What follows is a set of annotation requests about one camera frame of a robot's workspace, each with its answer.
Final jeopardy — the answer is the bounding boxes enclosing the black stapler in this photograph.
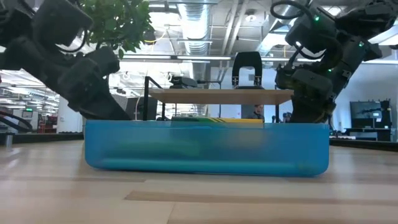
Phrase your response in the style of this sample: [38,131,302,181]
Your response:
[169,75,200,90]

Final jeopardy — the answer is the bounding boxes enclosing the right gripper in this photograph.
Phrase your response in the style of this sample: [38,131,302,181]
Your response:
[275,63,338,124]

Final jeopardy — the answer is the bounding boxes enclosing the green leafy plant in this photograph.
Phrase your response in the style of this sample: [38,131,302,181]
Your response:
[79,0,155,60]

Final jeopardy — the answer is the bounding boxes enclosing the silver ventilation duct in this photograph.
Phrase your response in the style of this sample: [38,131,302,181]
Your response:
[177,0,216,57]

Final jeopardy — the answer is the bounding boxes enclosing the yellow green crayon box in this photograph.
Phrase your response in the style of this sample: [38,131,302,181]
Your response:
[170,116,264,124]

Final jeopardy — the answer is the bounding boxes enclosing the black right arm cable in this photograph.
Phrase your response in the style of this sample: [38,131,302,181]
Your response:
[269,0,313,21]

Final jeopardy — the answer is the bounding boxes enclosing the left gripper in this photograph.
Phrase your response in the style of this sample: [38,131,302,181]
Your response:
[57,58,131,121]

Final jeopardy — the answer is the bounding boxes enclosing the person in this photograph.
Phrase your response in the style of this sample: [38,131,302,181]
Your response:
[247,104,266,122]

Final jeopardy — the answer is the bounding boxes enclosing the black hole punch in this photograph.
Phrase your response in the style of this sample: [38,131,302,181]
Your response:
[231,51,265,90]

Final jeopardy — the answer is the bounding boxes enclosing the black display panel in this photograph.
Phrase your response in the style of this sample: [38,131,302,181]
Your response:
[349,100,392,129]

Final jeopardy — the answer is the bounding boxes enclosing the blue translucent plastic pencil box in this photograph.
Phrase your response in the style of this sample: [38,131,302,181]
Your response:
[83,119,330,177]

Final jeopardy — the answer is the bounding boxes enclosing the wooden riser shelf black legs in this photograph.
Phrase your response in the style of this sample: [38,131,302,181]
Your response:
[142,76,295,122]

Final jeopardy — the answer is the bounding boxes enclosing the ceiling strip light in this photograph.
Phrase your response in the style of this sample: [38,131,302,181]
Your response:
[123,55,233,62]

